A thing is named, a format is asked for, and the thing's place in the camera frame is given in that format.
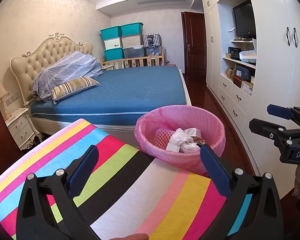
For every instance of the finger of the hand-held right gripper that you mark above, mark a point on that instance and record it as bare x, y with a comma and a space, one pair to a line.
277, 111
265, 126

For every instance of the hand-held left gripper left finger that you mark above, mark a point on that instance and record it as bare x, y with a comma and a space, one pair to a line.
82, 171

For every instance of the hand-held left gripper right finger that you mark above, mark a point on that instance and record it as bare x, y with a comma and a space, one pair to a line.
216, 172

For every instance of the pink foam net fruit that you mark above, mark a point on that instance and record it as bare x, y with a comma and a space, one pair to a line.
162, 135

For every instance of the pink lined trash bin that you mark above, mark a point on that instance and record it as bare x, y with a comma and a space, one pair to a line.
165, 116

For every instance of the person's right hand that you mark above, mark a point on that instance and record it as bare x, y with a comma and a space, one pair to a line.
299, 181

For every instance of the person's left hand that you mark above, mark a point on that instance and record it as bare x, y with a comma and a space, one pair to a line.
135, 237

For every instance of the white built-in wardrobe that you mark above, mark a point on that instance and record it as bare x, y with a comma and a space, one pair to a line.
272, 80

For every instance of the shoe box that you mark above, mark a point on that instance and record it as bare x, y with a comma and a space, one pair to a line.
247, 85

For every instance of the striped tablecloth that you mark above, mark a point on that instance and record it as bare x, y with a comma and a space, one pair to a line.
145, 185

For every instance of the black device box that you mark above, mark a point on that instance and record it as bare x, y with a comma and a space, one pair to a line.
233, 53

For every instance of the cream nightstand with drawers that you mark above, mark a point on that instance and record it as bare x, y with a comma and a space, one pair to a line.
21, 127

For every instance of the striped pillow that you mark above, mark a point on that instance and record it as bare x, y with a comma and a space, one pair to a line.
75, 86

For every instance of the blue bed mattress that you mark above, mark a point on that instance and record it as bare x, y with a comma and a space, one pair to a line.
130, 92

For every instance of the black television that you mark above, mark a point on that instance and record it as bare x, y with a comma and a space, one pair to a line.
245, 20

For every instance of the grey blue folded duvet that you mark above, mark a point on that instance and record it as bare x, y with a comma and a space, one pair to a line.
70, 70

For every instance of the dark wood door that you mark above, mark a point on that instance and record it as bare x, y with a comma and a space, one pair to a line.
193, 45

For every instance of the cream table lamp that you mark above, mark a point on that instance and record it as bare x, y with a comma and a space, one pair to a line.
1, 92

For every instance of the teal storage box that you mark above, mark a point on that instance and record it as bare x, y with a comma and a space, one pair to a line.
132, 29
111, 32
114, 54

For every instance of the beige tufted headboard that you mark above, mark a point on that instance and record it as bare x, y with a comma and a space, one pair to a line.
27, 62

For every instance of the clear grey storage box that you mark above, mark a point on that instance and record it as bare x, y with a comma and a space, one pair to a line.
133, 52

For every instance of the cream storage box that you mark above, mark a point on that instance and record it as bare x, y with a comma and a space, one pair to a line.
113, 43

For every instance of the dark bag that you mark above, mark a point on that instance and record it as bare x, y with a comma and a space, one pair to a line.
153, 51

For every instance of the beige storage box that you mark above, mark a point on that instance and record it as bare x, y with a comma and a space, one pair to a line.
132, 40

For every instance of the black white checkered bag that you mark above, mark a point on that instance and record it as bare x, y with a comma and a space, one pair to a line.
152, 40

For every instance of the slim linear air vent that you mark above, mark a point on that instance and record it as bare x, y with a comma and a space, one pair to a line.
162, 1

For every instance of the wall outlet panel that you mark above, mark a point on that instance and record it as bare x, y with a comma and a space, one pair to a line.
12, 99

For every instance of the wooden crib rail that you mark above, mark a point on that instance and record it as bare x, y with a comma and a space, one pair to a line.
135, 62

